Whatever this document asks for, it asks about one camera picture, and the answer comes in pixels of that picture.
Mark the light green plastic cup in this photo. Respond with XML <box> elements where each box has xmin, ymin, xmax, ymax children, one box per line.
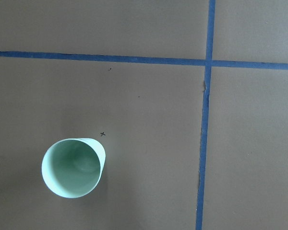
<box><xmin>41</xmin><ymin>138</ymin><xmax>106</xmax><ymax>198</ymax></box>

